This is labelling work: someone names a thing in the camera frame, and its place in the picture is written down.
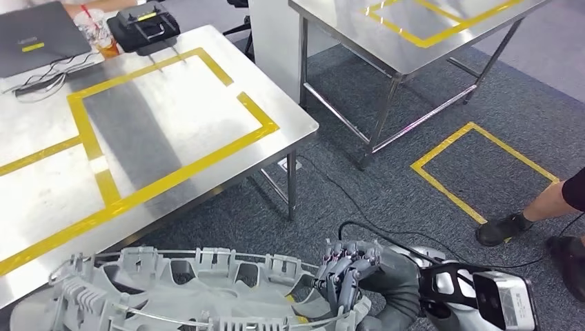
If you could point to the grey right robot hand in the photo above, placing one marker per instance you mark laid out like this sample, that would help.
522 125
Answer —
352 269

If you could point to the silver plastic wheel hubcap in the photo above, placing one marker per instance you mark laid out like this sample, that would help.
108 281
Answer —
183 297

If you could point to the stainless steel workbench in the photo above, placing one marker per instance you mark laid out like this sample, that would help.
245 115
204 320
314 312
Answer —
183 114

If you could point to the silver floor socket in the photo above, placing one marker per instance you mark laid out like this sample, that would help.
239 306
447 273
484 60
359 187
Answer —
290 164

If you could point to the yellow floor tape square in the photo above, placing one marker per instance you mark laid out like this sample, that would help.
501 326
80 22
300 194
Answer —
441 146

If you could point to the person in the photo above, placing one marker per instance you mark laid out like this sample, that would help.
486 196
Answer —
548 201
100 5

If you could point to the white cabinet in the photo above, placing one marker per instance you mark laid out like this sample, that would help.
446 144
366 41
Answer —
274 45

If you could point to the stainless steel table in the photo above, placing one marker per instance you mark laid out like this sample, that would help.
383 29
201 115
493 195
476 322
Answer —
347 32

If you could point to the black chair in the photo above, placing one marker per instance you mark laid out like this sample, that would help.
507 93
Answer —
242 27

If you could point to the black controller device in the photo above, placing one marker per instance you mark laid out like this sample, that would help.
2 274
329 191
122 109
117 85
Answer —
141 25

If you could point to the plastic drink cup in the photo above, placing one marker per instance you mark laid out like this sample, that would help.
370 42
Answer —
98 32

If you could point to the grey laptop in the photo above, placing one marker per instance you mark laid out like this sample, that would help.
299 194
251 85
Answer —
41 36

